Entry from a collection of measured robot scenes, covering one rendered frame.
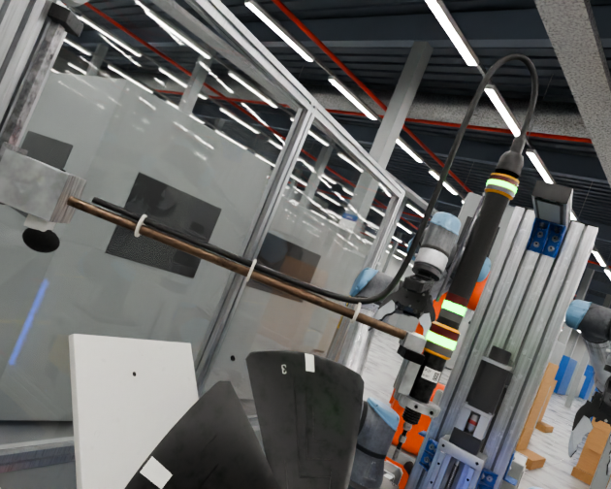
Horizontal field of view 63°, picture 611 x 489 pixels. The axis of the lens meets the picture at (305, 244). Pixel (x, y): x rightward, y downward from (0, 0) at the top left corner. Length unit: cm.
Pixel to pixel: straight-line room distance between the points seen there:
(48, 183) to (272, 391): 45
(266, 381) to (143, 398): 20
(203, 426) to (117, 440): 29
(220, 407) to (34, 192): 39
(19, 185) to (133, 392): 36
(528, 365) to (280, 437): 106
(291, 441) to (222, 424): 26
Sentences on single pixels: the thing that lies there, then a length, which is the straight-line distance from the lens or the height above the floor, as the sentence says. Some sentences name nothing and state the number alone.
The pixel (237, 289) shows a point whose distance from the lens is 149.
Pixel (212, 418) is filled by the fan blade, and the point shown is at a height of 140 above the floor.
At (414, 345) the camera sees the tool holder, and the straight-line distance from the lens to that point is 76.
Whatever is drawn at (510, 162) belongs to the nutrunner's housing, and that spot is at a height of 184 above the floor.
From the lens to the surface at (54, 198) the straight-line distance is 76.
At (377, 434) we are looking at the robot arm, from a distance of 163.
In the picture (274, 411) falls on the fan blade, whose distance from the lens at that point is 83.
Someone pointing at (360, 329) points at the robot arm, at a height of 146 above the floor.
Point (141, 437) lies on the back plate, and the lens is 87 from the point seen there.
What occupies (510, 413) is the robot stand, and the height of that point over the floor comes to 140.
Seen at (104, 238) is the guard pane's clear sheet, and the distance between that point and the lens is 115.
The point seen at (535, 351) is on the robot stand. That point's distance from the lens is 174.
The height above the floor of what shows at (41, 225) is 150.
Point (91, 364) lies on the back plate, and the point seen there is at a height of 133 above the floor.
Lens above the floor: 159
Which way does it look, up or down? 2 degrees up
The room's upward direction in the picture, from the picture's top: 22 degrees clockwise
